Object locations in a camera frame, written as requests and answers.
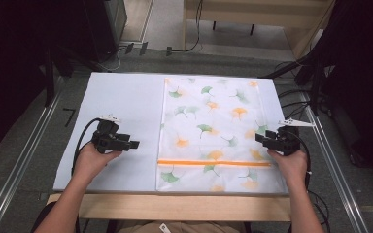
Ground metal floor rail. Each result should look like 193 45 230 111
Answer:
0 75 66 233
299 90 370 233

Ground black L-shaped bar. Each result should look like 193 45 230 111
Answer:
62 107 77 128

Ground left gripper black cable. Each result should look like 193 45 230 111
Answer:
71 117 102 177

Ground wooden table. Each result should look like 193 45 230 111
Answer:
47 191 292 223

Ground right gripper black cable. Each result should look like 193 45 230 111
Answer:
289 128 313 192

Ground light wooden bench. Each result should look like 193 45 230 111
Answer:
182 0 337 60

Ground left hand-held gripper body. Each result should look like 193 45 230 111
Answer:
91 114 132 154

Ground black cabinet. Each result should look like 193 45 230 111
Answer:
83 0 128 63

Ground person's left hand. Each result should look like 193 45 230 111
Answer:
72 141 124 186

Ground black curtain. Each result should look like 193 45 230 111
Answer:
0 0 88 159
299 0 373 183

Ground black stand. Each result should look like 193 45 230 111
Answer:
42 48 56 109

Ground black cables under table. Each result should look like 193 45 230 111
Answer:
306 189 332 233

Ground person's beige trousers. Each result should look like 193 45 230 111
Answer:
116 219 248 233

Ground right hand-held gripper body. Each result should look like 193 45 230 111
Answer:
265 117 316 157

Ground person's right hand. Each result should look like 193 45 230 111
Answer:
266 148 309 192

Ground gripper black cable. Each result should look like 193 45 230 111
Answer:
289 128 313 192
71 117 102 177

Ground bundle of black floor cables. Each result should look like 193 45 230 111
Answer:
273 60 333 121

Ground black hanging cable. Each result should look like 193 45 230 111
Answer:
165 0 206 56

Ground white table mat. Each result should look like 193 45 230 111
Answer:
52 71 289 197

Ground leaf-print zipper bag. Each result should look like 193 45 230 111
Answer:
155 76 289 195

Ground white floor cable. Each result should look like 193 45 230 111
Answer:
96 48 123 73

